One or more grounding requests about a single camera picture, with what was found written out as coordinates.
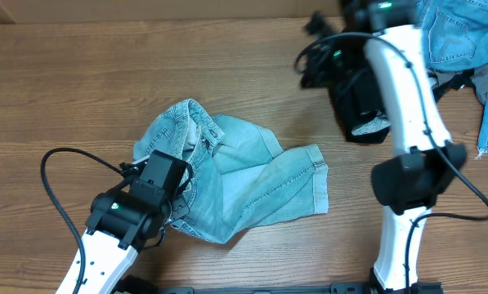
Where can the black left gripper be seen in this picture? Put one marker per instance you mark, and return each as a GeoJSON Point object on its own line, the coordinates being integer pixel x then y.
{"type": "Point", "coordinates": [178, 208]}

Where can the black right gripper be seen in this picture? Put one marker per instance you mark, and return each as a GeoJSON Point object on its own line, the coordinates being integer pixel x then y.
{"type": "Point", "coordinates": [358, 133]}

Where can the light blue denim shorts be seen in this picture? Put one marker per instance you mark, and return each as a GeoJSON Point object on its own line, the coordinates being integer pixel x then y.
{"type": "Point", "coordinates": [242, 178]}

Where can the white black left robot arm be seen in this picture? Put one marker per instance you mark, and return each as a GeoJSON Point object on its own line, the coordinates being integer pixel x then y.
{"type": "Point", "coordinates": [123, 219]}

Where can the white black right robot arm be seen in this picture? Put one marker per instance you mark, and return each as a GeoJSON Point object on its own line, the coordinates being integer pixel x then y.
{"type": "Point", "coordinates": [378, 85]}

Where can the black garment with patterned lining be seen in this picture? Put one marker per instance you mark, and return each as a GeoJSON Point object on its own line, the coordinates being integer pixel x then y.
{"type": "Point", "coordinates": [358, 106]}

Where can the blue frayed denim jeans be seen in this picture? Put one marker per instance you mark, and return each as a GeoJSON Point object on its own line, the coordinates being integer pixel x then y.
{"type": "Point", "coordinates": [455, 38]}

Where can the grey cloth garment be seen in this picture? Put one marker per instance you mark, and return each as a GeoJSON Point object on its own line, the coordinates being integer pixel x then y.
{"type": "Point", "coordinates": [477, 79]}

